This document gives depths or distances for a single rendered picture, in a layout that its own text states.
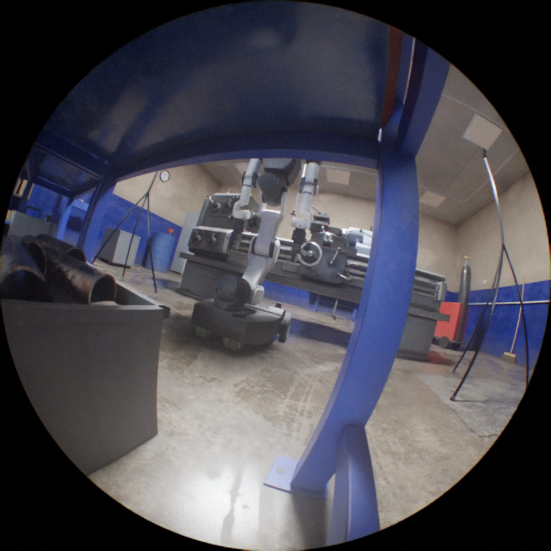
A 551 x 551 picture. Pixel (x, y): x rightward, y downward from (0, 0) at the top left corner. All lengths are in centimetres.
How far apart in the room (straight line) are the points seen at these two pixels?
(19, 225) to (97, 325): 105
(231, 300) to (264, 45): 89
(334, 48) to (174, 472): 68
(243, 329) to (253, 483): 66
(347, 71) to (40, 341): 48
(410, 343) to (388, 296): 174
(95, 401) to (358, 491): 31
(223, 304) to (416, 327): 168
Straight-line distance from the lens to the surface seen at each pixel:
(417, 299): 201
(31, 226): 123
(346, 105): 38
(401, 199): 30
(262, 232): 130
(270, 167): 131
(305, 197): 129
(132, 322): 28
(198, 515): 37
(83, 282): 36
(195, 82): 43
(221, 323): 92
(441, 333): 381
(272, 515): 39
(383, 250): 26
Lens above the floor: 35
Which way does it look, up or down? 3 degrees up
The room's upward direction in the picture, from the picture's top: 14 degrees clockwise
